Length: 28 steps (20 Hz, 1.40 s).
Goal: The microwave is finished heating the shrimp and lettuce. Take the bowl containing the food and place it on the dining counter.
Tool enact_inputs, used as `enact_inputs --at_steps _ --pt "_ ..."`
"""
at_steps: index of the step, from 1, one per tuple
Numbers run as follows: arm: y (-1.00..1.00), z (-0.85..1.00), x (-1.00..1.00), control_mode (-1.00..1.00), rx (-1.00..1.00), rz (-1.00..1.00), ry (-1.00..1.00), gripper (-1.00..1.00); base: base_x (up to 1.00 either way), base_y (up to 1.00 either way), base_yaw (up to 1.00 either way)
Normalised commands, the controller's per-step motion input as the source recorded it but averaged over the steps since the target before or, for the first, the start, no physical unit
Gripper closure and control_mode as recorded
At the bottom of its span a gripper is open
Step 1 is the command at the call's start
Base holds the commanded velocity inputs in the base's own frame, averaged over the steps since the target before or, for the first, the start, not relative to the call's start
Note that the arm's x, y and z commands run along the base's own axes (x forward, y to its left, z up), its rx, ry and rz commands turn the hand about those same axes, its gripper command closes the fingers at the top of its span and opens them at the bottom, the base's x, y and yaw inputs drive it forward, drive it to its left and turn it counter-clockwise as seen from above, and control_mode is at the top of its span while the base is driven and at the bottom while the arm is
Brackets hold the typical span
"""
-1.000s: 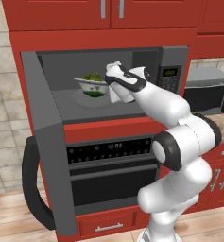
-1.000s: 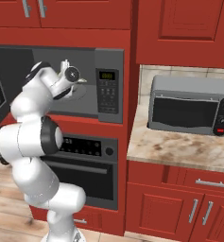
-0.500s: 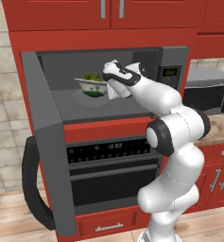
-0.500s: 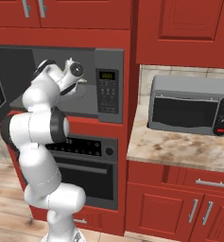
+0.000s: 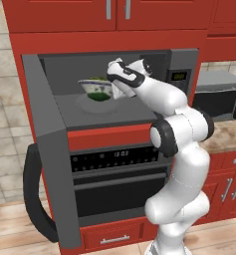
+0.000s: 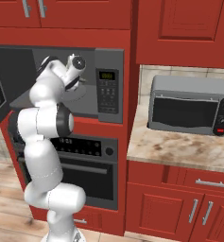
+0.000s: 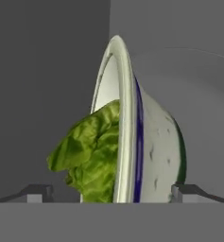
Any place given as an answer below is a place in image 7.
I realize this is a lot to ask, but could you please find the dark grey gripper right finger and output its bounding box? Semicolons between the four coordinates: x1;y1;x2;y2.
170;183;224;204

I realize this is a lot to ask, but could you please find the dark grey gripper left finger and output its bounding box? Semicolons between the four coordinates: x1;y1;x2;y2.
0;183;54;204

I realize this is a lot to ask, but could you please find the green lettuce leaf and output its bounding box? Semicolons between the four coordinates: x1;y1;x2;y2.
46;99;121;204

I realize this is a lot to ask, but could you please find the white bowl with blue rim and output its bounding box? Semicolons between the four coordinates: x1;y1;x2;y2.
79;34;188;204

